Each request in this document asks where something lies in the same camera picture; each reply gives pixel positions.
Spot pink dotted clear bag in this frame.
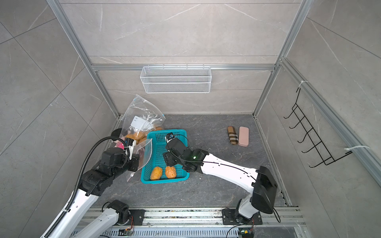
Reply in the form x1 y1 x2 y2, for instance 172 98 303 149
125 139 152 181

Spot wrinkled brown potato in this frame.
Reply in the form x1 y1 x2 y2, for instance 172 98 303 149
165 166 177 179

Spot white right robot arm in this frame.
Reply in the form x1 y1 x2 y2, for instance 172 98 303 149
163 145 281 225

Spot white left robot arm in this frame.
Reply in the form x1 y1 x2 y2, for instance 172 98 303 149
42 154 149 238

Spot plush doll pink black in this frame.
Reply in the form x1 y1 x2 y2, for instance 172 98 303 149
111 127 126 149

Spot smooth brown potato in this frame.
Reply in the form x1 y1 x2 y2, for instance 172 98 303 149
125 131 145 141

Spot teal plastic basket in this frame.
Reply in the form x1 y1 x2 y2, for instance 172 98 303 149
140 129 190 184

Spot brown cylindrical bottle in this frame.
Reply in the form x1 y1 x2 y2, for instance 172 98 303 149
227 126 239 145

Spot pink rectangular box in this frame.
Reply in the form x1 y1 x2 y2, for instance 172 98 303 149
238 127 250 147

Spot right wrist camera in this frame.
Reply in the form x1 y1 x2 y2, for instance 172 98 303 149
165 132 188 155

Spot black corrugated cable hose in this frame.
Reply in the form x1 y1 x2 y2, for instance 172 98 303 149
43 136 126 238

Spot white wire mesh shelf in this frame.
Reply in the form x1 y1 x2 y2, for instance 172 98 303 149
140 66 212 94

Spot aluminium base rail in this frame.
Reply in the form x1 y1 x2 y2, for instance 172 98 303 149
94 207 311 238

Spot black wire hook rack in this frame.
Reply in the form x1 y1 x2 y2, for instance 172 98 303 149
283 88 353 169

